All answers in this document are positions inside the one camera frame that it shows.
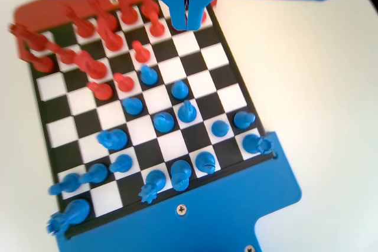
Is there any blue queen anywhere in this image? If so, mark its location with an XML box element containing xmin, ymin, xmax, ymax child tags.
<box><xmin>138</xmin><ymin>169</ymin><xmax>168</xmax><ymax>205</ymax></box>

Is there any red mount plate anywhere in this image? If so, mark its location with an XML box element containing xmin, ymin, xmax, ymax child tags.
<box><xmin>13</xmin><ymin>0</ymin><xmax>219</xmax><ymax>61</ymax></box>

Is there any red queen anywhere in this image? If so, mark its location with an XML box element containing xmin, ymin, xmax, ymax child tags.
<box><xmin>88</xmin><ymin>0</ymin><xmax>119</xmax><ymax>33</ymax></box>

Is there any blue mount plate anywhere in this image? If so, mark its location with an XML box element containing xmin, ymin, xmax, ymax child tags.
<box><xmin>54</xmin><ymin>130</ymin><xmax>302</xmax><ymax>252</ymax></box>

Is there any red knight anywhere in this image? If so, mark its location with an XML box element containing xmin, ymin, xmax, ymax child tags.
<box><xmin>75</xmin><ymin>51</ymin><xmax>107</xmax><ymax>79</ymax></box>
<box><xmin>97</xmin><ymin>18</ymin><xmax>124</xmax><ymax>52</ymax></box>

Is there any blue knight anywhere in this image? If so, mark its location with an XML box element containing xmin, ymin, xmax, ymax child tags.
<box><xmin>96</xmin><ymin>129</ymin><xmax>128</xmax><ymax>151</ymax></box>
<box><xmin>177</xmin><ymin>100</ymin><xmax>197</xmax><ymax>123</ymax></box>

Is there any red rook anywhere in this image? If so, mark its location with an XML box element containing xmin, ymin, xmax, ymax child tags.
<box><xmin>8</xmin><ymin>23</ymin><xmax>50</xmax><ymax>51</ymax></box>

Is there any red king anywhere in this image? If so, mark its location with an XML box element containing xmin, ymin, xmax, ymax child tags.
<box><xmin>118</xmin><ymin>0</ymin><xmax>139</xmax><ymax>25</ymax></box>

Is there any blue pawn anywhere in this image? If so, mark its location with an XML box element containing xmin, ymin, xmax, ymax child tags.
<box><xmin>211</xmin><ymin>120</ymin><xmax>230</xmax><ymax>139</ymax></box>
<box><xmin>121</xmin><ymin>97</ymin><xmax>144</xmax><ymax>116</ymax></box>
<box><xmin>233</xmin><ymin>111</ymin><xmax>256</xmax><ymax>130</ymax></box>
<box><xmin>80</xmin><ymin>163</ymin><xmax>109</xmax><ymax>184</ymax></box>
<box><xmin>48</xmin><ymin>173</ymin><xmax>82</xmax><ymax>196</ymax></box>
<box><xmin>109</xmin><ymin>153</ymin><xmax>133</xmax><ymax>174</ymax></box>
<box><xmin>171</xmin><ymin>80</ymin><xmax>189</xmax><ymax>100</ymax></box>
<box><xmin>139</xmin><ymin>64</ymin><xmax>157</xmax><ymax>85</ymax></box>

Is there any blue bishop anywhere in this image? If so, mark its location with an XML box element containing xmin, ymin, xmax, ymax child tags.
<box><xmin>194</xmin><ymin>151</ymin><xmax>217</xmax><ymax>175</ymax></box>
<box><xmin>152</xmin><ymin>112</ymin><xmax>175</xmax><ymax>133</ymax></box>

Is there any red bishop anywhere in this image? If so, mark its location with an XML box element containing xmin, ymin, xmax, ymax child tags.
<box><xmin>66</xmin><ymin>5</ymin><xmax>97</xmax><ymax>39</ymax></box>
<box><xmin>138</xmin><ymin>0</ymin><xmax>162</xmax><ymax>19</ymax></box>

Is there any blue king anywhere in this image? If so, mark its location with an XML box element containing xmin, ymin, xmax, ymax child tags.
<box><xmin>170</xmin><ymin>159</ymin><xmax>193</xmax><ymax>192</ymax></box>

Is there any blue rook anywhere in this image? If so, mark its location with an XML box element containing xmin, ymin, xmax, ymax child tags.
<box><xmin>46</xmin><ymin>198</ymin><xmax>91</xmax><ymax>237</ymax></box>
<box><xmin>242</xmin><ymin>133</ymin><xmax>275</xmax><ymax>155</ymax></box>

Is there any black white chessboard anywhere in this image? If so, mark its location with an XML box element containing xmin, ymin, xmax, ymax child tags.
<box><xmin>28</xmin><ymin>0</ymin><xmax>266</xmax><ymax>240</ymax></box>

